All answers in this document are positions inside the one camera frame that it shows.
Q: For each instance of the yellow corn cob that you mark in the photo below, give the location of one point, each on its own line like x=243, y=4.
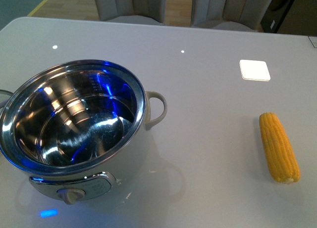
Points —
x=281, y=160

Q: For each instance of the left beige upholstered chair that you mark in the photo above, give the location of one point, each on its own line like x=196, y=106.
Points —
x=148, y=12

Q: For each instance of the beige upholstered chair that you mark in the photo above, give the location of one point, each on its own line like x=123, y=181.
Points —
x=233, y=15
x=148, y=12

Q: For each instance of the right beige upholstered chair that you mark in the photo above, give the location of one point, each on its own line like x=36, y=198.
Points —
x=233, y=15

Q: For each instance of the label sticker on table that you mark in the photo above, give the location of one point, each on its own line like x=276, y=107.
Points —
x=313, y=40

